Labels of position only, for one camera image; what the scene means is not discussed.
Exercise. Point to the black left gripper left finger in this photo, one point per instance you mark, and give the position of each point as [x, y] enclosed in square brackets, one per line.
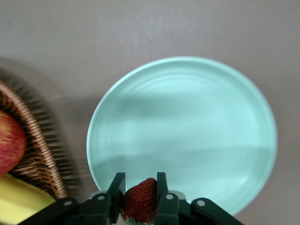
[117, 194]

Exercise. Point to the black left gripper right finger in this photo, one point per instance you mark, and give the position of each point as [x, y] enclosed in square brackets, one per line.
[164, 194]

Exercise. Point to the red strawberry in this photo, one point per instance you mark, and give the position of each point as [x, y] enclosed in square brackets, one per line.
[141, 199]

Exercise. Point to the pale green round plate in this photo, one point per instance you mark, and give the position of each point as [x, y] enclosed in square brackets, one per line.
[182, 129]

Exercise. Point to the brown wicker basket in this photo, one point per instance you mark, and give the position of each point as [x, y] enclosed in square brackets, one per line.
[39, 150]

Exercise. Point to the yellow banana bunch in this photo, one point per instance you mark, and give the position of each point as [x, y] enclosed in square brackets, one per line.
[16, 199]

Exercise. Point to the red apple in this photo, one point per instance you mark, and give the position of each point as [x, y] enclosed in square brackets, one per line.
[9, 143]

